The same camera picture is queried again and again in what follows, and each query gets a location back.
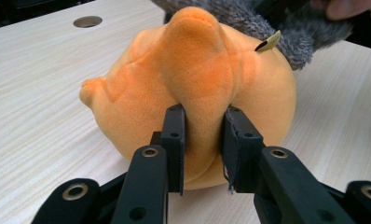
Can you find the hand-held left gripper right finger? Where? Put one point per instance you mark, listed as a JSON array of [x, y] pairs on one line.
[[242, 155]]

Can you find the orange plush toy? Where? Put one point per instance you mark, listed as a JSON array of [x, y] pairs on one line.
[[189, 71]]

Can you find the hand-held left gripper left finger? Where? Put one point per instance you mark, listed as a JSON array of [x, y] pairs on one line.
[[174, 155]]

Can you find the round table grommet hole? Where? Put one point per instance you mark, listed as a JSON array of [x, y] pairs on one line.
[[87, 21]]

